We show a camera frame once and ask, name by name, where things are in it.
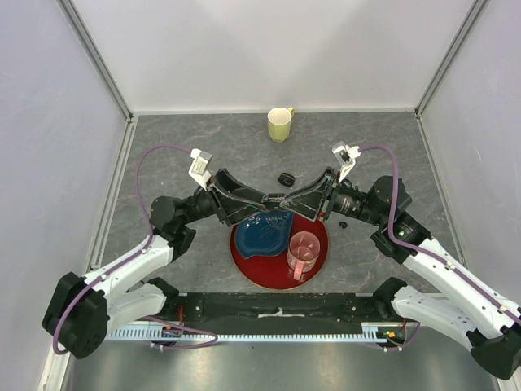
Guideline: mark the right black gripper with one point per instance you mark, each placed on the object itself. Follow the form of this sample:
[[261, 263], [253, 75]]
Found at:
[[307, 201]]

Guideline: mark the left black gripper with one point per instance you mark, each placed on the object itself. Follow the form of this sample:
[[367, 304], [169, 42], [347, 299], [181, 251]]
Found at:
[[226, 182]]

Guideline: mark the black earbud case gold rim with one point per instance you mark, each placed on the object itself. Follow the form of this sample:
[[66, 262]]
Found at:
[[286, 179]]

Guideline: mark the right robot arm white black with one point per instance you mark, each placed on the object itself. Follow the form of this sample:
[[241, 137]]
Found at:
[[475, 315]]

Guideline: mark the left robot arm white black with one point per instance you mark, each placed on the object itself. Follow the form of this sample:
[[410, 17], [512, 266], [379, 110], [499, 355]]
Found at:
[[84, 309]]

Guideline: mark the blue leaf-shaped dish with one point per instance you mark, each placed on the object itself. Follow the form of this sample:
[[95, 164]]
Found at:
[[264, 234]]

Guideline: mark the pink glass mug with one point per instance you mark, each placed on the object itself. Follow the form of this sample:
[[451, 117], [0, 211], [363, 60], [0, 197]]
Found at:
[[303, 252]]

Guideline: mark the yellow-green ceramic mug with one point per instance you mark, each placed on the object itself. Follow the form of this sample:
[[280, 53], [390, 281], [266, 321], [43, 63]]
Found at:
[[279, 123]]

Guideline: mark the round red tray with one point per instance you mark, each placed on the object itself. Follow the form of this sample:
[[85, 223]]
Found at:
[[274, 272]]

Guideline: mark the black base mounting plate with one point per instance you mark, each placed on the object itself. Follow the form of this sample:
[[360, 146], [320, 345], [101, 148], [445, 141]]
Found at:
[[277, 313]]

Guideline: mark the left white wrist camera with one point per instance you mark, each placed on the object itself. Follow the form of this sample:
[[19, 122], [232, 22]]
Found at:
[[198, 170]]

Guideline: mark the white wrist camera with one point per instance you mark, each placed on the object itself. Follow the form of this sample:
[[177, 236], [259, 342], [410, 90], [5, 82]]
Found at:
[[346, 156], [198, 170]]

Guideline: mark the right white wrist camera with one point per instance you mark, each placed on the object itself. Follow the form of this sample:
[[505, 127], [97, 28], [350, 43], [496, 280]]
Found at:
[[346, 156]]

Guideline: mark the slotted cable duct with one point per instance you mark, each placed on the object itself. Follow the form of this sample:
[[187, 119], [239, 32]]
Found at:
[[156, 333]]

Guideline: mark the right aluminium frame post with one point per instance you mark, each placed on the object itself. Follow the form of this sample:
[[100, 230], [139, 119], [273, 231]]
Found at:
[[469, 22]]

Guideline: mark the aluminium frame post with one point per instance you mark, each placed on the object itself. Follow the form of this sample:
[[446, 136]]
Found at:
[[80, 29], [469, 22]]

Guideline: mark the left aluminium frame post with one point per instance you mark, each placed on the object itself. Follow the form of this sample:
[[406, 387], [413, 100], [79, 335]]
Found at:
[[80, 29]]

